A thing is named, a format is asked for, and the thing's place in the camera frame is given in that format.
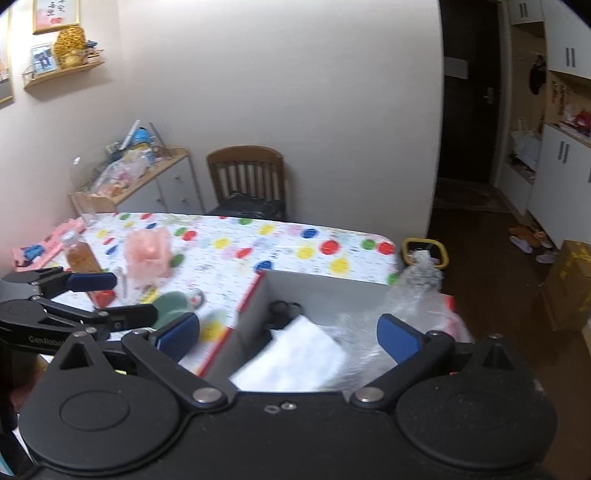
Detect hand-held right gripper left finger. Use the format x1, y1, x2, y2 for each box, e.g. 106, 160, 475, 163
48, 313, 237, 408

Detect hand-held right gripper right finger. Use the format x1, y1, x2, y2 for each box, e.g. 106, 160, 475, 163
350, 314, 528, 408

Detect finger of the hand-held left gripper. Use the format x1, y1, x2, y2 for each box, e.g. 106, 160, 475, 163
1, 266, 117, 299
28, 295, 159, 333

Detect red and white cardboard box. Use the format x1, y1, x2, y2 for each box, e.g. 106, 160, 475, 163
196, 270, 472, 394

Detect clear bubble wrap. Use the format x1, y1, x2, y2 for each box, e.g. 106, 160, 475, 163
335, 250, 459, 394

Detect white cloth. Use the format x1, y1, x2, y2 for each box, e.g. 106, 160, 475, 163
229, 315, 348, 393

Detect orange drink bottle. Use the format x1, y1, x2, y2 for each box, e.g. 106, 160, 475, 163
61, 231, 116, 308

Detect green ceramic cup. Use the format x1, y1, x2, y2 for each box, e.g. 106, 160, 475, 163
150, 292, 198, 331

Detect pink tray with blue toy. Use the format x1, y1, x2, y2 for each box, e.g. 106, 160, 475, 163
11, 218, 88, 271

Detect pink translucent cup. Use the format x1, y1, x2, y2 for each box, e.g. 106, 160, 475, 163
124, 227, 175, 280

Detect yellow rimmed trash bin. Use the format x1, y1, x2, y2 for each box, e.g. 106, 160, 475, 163
400, 237, 450, 271

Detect plastic bag of snacks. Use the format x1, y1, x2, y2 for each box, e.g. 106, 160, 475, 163
89, 161, 149, 195

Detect wooden sideboard with white drawers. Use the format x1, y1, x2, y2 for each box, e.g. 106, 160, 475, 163
69, 148, 205, 216

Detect dotted tablecloth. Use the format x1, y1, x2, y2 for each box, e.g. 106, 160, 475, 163
11, 211, 400, 376

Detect black bag on chair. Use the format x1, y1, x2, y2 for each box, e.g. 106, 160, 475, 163
205, 191, 287, 221

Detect door mat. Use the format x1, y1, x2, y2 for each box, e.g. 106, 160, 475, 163
433, 184, 509, 214

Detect orange plush slippers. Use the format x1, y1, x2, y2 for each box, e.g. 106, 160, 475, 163
509, 224, 551, 248

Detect brown cardboard box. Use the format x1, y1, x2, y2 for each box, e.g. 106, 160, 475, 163
540, 240, 591, 333

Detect wooden chair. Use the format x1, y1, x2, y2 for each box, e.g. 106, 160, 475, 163
206, 146, 287, 221

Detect white lower cabinet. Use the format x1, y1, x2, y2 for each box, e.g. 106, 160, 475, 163
526, 124, 591, 251

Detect white cabinet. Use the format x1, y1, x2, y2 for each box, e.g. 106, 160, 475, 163
526, 124, 591, 251
540, 0, 591, 83

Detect white plastic bag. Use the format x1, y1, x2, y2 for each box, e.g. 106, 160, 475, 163
509, 130, 542, 170

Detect gold ornament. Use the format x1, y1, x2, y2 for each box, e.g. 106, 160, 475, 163
53, 25, 89, 70

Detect dark entrance door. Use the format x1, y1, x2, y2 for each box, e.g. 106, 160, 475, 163
438, 0, 503, 182

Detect black hanging bag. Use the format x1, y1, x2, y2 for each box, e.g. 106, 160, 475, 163
529, 54, 548, 96

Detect white upper cabinet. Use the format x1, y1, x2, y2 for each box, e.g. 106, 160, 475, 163
540, 0, 591, 83

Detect wooden wall shelf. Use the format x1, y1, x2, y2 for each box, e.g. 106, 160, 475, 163
23, 60, 106, 90

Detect small photo frame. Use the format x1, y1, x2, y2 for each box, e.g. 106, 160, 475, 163
30, 42, 59, 75

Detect framed wall picture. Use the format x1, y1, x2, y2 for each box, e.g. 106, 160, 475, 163
32, 0, 81, 36

